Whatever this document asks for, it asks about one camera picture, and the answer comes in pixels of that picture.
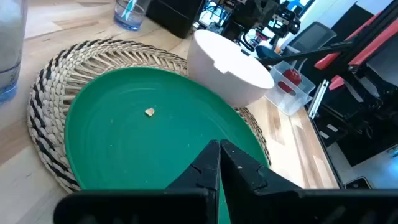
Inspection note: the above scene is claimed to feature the black office chair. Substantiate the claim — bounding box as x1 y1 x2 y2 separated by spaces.
284 21 338 63

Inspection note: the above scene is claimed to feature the white bowl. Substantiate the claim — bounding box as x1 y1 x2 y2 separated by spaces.
186 29 276 108

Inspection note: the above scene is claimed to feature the round woven straw placemat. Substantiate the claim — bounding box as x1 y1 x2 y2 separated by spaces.
27 39 272 194

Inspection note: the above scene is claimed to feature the clear plastic container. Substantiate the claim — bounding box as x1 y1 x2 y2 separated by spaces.
266 60 317 116

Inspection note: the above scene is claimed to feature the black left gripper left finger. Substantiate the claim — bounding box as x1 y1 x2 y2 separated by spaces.
53 139 221 224

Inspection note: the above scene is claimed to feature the black phone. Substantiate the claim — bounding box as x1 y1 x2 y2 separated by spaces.
343 176 373 190

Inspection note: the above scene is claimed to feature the green plate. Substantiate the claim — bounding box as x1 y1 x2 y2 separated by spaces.
64 67 270 224

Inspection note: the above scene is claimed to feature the red apple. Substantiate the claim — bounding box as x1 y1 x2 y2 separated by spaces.
277 68 303 94

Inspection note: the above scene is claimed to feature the red and black equipment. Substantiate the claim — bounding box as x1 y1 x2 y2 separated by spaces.
313 0 398 167

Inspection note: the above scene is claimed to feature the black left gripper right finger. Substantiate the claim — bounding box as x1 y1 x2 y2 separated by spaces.
220 139 398 224

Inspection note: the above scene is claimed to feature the clear glass with milk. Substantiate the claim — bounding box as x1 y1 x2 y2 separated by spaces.
0 0 29 105

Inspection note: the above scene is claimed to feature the clear blue-tinted glass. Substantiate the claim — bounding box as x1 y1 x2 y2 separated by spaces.
113 0 152 32

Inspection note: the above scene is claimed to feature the silver aluminium profile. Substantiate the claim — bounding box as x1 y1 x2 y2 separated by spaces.
309 78 330 120

